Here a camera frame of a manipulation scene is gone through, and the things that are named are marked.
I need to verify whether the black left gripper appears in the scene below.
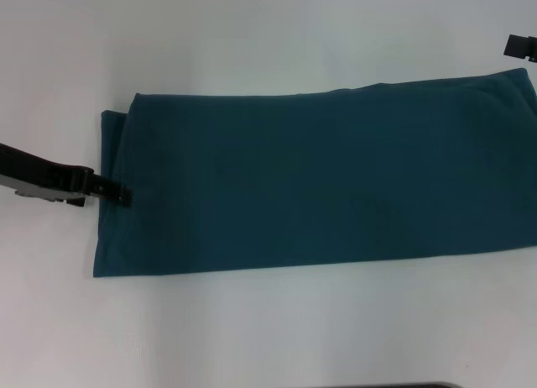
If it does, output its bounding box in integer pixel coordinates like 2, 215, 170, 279
0, 141, 134, 207

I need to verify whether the teal blue printed t-shirt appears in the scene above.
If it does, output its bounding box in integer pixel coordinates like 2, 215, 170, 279
91, 67, 537, 279

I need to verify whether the dark grey flat panel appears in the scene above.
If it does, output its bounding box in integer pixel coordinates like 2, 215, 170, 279
289, 381, 463, 388

